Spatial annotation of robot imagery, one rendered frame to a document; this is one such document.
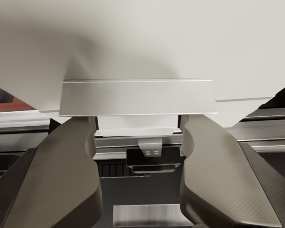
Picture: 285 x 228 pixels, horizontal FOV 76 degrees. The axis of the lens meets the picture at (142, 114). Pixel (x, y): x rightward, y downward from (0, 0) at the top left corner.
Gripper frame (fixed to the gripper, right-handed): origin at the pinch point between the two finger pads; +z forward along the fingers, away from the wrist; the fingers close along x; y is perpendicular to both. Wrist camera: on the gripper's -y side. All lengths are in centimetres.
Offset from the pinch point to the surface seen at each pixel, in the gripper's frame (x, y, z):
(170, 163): 7.2, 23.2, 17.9
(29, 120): -15.4, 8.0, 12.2
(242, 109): 9.0, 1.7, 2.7
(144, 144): 1.1, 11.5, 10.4
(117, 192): -7, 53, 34
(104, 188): -12, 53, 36
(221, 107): 7.0, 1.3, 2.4
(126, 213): -1.4, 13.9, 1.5
